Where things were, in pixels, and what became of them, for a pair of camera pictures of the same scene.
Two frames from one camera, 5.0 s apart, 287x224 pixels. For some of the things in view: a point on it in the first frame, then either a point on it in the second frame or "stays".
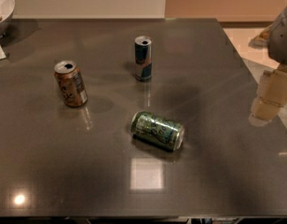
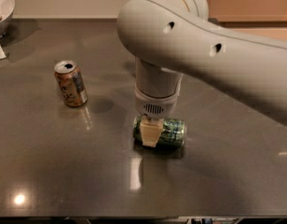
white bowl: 4,8 stays
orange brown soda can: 71,83 stays
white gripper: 281,39 → 155,105
